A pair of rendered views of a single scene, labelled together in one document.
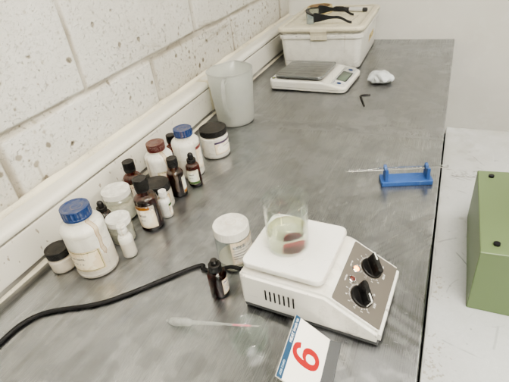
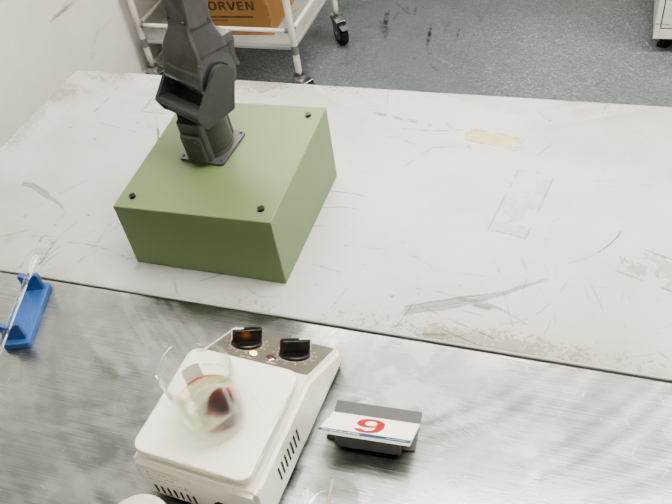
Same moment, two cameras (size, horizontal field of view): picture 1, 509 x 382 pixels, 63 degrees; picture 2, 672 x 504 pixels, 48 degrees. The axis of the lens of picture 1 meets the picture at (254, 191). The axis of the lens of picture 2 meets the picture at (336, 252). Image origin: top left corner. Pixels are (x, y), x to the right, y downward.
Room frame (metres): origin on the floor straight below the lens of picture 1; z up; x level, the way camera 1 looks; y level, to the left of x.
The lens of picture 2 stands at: (0.33, 0.37, 1.56)
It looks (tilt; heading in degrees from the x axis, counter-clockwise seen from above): 44 degrees down; 267
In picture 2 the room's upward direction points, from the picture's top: 10 degrees counter-clockwise
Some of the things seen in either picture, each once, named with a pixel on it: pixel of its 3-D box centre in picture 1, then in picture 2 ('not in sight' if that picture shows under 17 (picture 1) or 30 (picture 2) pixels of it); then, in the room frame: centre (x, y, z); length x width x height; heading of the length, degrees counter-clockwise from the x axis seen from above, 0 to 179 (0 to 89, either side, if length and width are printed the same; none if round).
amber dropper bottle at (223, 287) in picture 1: (217, 275); not in sight; (0.46, 0.07, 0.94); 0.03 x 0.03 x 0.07
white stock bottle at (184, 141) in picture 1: (186, 150); not in sight; (0.84, 0.14, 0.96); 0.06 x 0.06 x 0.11
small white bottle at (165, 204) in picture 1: (164, 202); not in sight; (0.68, 0.18, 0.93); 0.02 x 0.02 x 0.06
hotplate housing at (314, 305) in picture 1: (313, 272); (240, 414); (0.43, -0.07, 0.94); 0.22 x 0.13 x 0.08; 59
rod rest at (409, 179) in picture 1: (406, 173); (23, 308); (0.69, -0.31, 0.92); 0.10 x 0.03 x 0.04; 81
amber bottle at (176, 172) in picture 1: (175, 176); not in sight; (0.76, 0.16, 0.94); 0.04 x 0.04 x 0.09
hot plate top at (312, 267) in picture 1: (295, 245); (218, 411); (0.45, -0.05, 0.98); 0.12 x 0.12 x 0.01; 59
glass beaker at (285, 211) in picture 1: (285, 223); (208, 394); (0.45, -0.04, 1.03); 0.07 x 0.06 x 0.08; 154
